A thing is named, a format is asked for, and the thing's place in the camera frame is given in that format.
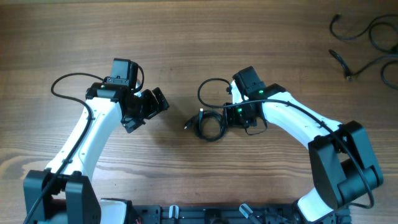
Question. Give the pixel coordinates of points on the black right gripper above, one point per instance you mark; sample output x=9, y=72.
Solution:
x=236, y=116

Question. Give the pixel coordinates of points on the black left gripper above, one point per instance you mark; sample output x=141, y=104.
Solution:
x=130, y=124

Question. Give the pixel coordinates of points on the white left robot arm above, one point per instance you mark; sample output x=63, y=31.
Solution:
x=63, y=192

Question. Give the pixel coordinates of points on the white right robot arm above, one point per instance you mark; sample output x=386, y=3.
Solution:
x=344, y=165

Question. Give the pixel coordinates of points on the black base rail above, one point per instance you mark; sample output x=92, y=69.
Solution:
x=217, y=214

